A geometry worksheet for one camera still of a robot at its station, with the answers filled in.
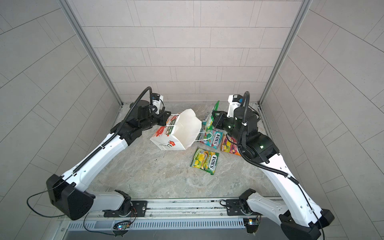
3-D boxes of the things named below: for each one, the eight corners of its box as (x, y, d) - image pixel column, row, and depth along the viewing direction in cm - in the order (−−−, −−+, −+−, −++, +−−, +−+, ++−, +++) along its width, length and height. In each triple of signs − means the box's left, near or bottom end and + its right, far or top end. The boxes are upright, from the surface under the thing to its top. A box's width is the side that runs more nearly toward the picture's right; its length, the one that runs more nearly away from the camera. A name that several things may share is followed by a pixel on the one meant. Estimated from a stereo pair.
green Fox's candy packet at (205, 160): (190, 166, 87) (190, 165, 84) (198, 148, 94) (197, 146, 92) (213, 175, 84) (214, 173, 81) (219, 155, 91) (219, 153, 89)
